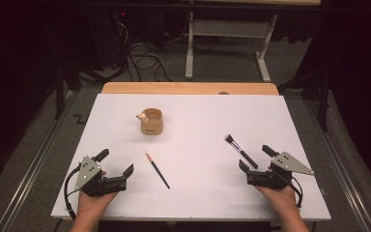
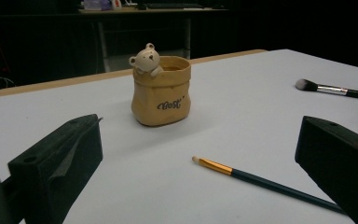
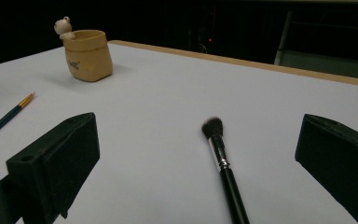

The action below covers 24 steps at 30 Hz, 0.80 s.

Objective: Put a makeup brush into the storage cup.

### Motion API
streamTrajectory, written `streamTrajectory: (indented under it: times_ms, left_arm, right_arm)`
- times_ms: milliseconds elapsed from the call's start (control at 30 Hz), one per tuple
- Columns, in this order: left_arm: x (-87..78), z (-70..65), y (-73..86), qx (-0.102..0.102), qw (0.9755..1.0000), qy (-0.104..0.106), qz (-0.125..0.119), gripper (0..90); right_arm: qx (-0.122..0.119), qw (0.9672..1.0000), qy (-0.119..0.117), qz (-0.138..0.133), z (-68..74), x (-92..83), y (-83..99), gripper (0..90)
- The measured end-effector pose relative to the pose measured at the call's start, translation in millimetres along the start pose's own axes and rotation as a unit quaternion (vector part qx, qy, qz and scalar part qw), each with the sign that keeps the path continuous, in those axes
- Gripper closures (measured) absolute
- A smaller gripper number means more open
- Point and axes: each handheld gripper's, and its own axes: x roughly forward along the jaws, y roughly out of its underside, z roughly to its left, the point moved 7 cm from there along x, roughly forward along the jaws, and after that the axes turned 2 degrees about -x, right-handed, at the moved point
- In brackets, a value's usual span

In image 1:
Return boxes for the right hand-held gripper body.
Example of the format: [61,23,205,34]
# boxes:
[245,151,315,191]

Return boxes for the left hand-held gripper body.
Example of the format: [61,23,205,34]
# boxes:
[73,155,128,198]

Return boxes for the black makeup brush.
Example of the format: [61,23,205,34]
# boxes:
[224,133,259,170]

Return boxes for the black pencil with gold end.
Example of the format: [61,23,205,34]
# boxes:
[146,153,171,189]

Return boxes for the wooden pen holder cup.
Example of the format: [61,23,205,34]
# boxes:
[135,107,164,135]

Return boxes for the person's left hand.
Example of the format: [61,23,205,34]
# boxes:
[76,169,120,218]

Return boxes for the person's right hand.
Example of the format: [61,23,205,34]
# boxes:
[254,165,301,217]

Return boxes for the white board sheet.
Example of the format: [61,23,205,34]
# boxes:
[50,93,332,222]

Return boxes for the black metal stand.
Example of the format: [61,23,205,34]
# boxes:
[278,69,331,132]
[53,61,81,120]

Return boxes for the right hand-held gripper black cable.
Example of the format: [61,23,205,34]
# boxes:
[283,175,304,209]

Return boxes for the metal floor rail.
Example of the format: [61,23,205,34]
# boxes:
[0,91,78,232]
[303,99,371,232]

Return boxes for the black floor cables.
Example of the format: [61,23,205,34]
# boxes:
[114,18,175,83]

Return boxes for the desk with white frame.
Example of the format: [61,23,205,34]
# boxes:
[185,0,322,83]

